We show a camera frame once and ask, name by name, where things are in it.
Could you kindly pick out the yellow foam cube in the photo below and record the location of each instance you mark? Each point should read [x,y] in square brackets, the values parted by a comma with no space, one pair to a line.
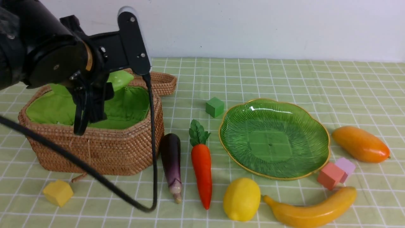
[58,192]

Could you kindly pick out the green bitter gourd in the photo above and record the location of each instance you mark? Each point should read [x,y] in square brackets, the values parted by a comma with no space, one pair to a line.
[120,79]

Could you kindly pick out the woven wicker basket lid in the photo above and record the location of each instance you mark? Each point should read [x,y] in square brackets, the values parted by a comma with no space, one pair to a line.
[162,83]

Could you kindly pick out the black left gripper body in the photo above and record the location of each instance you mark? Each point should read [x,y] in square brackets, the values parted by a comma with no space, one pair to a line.
[94,61]

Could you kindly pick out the green foam cube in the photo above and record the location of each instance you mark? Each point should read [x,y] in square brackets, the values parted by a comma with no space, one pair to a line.
[214,107]

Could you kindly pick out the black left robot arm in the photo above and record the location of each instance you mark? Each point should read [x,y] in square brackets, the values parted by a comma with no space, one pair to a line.
[38,49]

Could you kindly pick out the purple eggplant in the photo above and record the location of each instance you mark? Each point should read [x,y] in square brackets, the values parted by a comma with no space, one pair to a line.
[170,152]

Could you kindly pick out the red foam cube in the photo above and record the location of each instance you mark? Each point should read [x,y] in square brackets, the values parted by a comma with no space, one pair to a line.
[330,175]

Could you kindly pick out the green checkered tablecloth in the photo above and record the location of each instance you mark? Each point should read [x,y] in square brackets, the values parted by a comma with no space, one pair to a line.
[368,95]

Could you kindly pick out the green glass leaf plate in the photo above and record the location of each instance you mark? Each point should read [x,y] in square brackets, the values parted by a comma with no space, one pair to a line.
[275,140]

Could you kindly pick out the woven wicker basket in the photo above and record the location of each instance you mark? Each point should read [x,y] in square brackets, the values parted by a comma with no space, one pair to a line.
[109,152]

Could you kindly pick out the orange carrot with leaves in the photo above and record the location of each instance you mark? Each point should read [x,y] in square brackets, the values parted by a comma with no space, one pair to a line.
[201,161]

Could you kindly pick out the yellow lemon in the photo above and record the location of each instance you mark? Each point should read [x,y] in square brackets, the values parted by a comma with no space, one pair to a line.
[241,200]

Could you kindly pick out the orange mango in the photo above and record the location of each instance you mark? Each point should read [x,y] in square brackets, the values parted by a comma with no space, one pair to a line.
[361,144]

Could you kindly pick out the pink foam cube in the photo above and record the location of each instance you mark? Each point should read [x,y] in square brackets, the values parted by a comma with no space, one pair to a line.
[347,166]

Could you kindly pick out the yellow banana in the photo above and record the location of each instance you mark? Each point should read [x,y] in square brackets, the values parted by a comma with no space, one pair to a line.
[313,216]

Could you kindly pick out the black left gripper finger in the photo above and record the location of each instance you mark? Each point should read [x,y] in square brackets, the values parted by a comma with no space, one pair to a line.
[96,106]
[81,99]

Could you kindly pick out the green fabric basket liner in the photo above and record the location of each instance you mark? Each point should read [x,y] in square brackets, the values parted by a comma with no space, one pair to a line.
[129,106]

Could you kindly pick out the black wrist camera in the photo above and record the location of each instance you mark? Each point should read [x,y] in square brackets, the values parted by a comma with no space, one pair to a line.
[125,48]

